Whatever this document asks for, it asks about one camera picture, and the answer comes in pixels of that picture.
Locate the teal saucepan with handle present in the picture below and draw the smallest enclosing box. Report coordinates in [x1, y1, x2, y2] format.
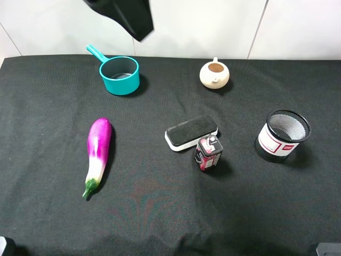
[86, 44, 140, 95]

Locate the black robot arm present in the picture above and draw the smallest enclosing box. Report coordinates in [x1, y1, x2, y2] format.
[85, 0, 154, 42]

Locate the black tablecloth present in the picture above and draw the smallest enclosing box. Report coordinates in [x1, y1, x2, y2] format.
[1, 55, 340, 255]

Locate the small red patterned tin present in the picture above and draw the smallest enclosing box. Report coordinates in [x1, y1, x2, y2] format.
[194, 134, 223, 172]

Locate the purple toy eggplant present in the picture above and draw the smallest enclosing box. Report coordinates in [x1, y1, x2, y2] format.
[82, 117, 112, 198]

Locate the black and white board eraser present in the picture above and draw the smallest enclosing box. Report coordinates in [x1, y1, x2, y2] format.
[165, 115, 218, 152]

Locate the black mesh pen holder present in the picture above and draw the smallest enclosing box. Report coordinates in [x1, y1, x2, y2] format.
[255, 109, 312, 163]

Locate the cream ceramic teapot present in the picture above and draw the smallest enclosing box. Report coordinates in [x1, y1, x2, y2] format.
[199, 57, 230, 89]

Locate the grey object bottom right corner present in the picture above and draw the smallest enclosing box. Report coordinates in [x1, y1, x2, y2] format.
[316, 243, 341, 256]

